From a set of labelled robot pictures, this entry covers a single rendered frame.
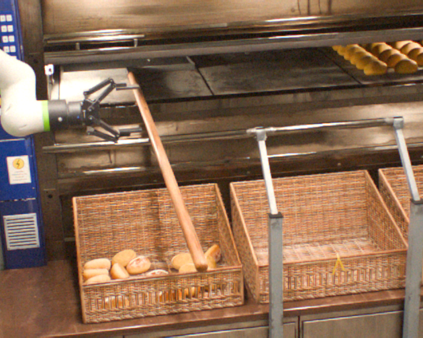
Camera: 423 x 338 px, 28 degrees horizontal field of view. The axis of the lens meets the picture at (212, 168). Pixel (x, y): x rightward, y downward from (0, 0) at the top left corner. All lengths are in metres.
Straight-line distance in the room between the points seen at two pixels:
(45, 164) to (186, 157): 0.52
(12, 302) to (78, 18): 1.03
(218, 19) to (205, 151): 0.50
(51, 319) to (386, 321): 1.16
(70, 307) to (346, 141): 1.22
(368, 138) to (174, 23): 0.89
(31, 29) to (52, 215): 0.71
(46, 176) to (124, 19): 0.66
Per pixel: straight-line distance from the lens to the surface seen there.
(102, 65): 3.77
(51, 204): 3.29
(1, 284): 3.26
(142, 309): 2.94
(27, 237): 3.31
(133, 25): 3.08
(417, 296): 3.03
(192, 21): 3.09
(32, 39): 3.10
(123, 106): 3.16
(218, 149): 3.25
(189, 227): 2.08
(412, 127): 3.44
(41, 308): 3.07
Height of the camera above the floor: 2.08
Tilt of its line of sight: 21 degrees down
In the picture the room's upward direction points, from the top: 2 degrees counter-clockwise
